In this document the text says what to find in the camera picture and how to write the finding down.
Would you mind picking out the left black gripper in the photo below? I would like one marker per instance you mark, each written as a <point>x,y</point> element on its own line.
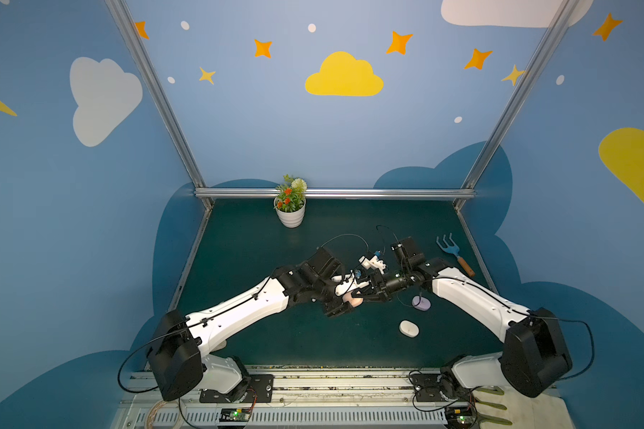
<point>332,299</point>

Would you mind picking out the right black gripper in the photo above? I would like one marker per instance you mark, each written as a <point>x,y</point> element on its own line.
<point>378,289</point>

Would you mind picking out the pink earbud charging case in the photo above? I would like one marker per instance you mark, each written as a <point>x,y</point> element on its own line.
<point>352,299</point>

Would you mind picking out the purple earbud charging case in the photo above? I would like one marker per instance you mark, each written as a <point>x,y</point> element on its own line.
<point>421,303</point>

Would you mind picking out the white earbud charging case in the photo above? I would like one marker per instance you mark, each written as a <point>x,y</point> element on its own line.
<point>409,329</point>

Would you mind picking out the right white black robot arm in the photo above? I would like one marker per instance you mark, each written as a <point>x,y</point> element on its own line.
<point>534,354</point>

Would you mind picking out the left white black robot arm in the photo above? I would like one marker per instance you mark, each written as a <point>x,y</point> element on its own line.
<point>180,352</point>

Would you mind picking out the potted plant white pot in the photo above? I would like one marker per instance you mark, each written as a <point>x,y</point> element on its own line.
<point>290,202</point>

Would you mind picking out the right green circuit board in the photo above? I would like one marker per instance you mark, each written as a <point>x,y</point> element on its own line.
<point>459,418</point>

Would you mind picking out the green circuit board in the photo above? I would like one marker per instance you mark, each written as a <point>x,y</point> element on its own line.
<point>234,416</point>
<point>459,418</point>

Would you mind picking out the left green circuit board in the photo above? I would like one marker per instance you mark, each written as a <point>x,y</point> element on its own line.
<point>234,416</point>

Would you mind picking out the green white gardening glove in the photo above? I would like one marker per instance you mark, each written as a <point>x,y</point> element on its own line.
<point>506,408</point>

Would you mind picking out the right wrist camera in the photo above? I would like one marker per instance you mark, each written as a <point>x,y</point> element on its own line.
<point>373,261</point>

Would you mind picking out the blue garden fork wooden handle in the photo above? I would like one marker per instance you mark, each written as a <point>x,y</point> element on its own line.
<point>449,246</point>

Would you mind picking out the aluminium back frame bar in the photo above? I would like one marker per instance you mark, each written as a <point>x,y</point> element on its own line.
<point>374,194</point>

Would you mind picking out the aluminium front rail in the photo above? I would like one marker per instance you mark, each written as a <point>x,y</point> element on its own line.
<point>317,397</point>

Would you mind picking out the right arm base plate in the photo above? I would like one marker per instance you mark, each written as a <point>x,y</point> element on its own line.
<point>433,387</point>

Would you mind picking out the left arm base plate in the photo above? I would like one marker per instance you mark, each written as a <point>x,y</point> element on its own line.
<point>254,387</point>

